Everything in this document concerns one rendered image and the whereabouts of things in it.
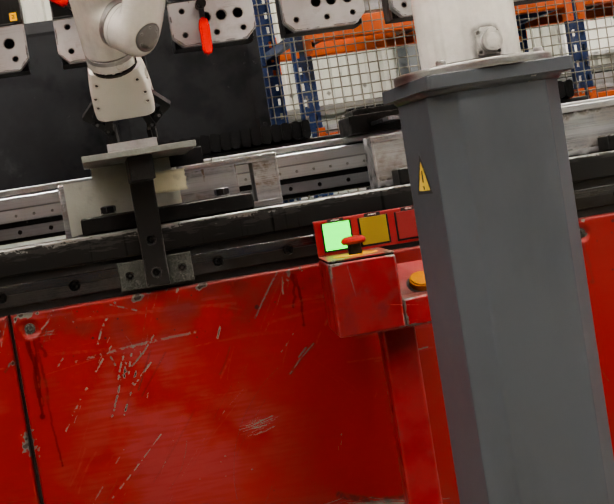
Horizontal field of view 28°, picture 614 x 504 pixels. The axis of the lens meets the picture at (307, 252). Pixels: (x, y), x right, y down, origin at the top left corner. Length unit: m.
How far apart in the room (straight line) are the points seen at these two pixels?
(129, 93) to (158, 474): 0.64
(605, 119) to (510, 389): 1.06
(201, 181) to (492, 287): 0.92
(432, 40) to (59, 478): 1.04
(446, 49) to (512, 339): 0.34
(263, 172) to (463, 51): 0.85
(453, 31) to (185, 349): 0.88
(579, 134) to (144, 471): 1.01
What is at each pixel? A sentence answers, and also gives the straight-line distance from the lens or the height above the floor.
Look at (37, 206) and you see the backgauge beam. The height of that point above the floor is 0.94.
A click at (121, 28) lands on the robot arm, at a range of 1.95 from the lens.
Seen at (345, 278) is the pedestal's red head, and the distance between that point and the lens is 1.93.
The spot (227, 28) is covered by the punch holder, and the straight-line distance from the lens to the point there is 2.26.
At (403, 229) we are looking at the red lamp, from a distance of 2.09.
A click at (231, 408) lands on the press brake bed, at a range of 2.15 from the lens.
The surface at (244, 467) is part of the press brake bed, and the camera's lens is 2.17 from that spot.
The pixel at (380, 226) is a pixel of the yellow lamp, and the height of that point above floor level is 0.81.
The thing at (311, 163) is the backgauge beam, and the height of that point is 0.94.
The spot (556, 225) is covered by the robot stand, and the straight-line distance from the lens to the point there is 1.47.
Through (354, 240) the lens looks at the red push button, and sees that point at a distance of 1.98.
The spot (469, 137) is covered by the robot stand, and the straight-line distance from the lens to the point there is 1.43.
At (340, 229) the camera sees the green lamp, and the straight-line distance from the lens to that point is 2.08.
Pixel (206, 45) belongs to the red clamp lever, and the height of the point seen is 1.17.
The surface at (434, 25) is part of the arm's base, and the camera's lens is 1.49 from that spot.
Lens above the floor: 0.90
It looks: 3 degrees down
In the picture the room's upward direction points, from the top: 9 degrees counter-clockwise
